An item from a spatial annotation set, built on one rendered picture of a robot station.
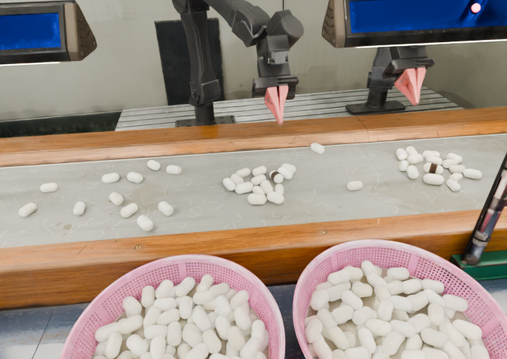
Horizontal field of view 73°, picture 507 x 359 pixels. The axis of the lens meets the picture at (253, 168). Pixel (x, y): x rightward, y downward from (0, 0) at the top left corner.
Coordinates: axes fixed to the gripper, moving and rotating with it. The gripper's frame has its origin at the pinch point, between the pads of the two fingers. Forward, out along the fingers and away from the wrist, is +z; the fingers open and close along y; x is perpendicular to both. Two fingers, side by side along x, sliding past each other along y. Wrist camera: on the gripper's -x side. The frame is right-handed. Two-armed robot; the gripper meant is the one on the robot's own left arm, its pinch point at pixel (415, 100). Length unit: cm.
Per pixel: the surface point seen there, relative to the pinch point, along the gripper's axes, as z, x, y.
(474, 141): 8.0, 8.4, 17.8
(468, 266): 36.9, -12.8, -5.8
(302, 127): -0.6, 12.4, -24.3
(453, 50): -106, 136, 121
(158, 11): -142, 126, -86
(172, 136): 0, 12, -58
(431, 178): 19.5, -3.7, -2.8
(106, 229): 25, -6, -67
